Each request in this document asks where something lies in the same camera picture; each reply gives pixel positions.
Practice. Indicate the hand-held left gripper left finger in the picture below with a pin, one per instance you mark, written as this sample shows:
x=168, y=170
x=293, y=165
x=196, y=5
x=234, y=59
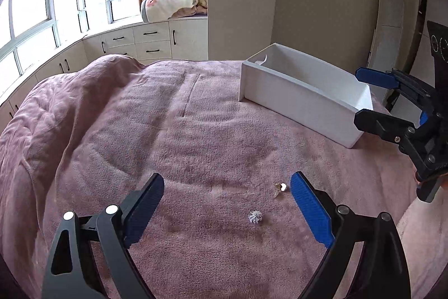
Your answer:
x=143, y=211

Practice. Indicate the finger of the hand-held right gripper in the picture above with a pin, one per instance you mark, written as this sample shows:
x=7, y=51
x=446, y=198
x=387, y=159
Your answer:
x=376, y=76
x=383, y=125

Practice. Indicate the pink plush blanket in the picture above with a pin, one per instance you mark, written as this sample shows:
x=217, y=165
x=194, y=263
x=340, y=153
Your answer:
x=140, y=131

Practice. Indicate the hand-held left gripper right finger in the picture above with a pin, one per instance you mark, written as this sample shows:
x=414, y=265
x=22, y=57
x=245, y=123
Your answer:
x=309, y=208

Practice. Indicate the white door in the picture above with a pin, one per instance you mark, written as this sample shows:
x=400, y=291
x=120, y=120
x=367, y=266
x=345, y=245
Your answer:
x=392, y=39

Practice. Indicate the white window seat cabinet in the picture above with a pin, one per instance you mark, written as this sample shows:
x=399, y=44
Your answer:
x=154, y=39

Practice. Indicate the silver flower earring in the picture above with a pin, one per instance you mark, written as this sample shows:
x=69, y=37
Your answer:
x=254, y=217

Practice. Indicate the white rectangular box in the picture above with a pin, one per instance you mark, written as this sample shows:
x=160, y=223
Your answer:
x=297, y=99

